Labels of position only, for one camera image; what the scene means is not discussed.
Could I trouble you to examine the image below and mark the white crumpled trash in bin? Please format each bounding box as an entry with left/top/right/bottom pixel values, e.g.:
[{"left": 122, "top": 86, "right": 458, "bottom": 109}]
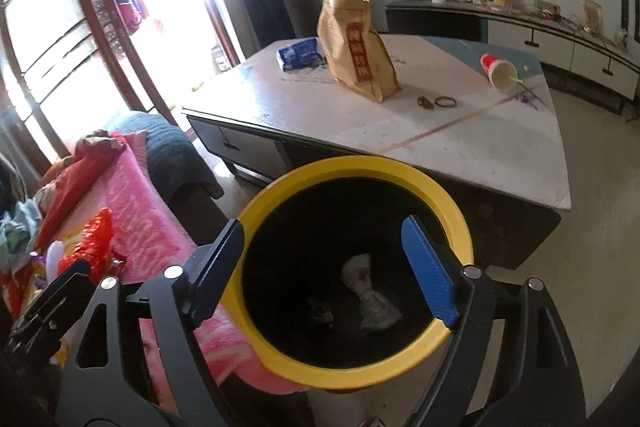
[{"left": 342, "top": 254, "right": 402, "bottom": 331}]

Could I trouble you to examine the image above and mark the yellow rimmed trash bin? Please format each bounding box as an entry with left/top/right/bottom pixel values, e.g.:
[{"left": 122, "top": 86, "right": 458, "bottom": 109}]
[{"left": 222, "top": 156, "right": 474, "bottom": 391}]

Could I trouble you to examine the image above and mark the pink patterned blanket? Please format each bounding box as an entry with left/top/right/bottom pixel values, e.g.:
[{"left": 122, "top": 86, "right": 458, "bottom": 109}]
[{"left": 46, "top": 131, "right": 304, "bottom": 395}]

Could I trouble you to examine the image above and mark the red crinkled wrapper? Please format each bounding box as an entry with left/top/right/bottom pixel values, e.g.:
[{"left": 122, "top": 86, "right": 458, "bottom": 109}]
[{"left": 56, "top": 207, "right": 127, "bottom": 285}]

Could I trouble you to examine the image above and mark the light blue cloth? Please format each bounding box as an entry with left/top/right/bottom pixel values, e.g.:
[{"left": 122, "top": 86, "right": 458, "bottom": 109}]
[{"left": 0, "top": 199, "right": 42, "bottom": 274}]

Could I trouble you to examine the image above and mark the dark blue quilted cushion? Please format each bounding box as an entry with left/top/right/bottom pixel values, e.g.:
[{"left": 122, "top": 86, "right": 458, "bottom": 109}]
[{"left": 105, "top": 112, "right": 224, "bottom": 202}]

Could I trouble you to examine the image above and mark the white coffee table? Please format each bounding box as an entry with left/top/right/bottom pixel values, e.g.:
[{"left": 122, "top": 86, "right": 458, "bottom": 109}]
[{"left": 182, "top": 35, "right": 572, "bottom": 269}]

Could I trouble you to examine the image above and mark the red garment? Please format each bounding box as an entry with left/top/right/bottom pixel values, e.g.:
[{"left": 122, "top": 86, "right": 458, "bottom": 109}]
[{"left": 34, "top": 130, "right": 126, "bottom": 253}]

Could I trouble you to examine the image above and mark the small brown trinket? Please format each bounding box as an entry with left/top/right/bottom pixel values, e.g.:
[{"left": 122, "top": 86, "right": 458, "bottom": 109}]
[{"left": 416, "top": 96, "right": 434, "bottom": 109}]

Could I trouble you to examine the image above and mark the red white paper cup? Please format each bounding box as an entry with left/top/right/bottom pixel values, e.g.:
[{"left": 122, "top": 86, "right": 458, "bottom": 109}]
[{"left": 480, "top": 53, "right": 521, "bottom": 93}]

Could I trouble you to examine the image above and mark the brown paper bag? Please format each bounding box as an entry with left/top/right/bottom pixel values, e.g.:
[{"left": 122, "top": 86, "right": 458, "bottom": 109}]
[{"left": 317, "top": 0, "right": 400, "bottom": 103}]

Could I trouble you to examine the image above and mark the blue snack packet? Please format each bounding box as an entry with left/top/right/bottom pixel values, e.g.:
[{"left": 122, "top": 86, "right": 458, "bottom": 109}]
[{"left": 276, "top": 38, "right": 324, "bottom": 72}]

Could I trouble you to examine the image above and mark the white black tv cabinet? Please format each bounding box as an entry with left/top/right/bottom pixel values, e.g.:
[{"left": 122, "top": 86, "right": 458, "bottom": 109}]
[{"left": 385, "top": 0, "right": 639, "bottom": 113}]

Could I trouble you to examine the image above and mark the brown framed glass door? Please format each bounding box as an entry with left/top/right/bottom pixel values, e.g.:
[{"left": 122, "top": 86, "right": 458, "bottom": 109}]
[{"left": 1, "top": 0, "right": 241, "bottom": 171}]

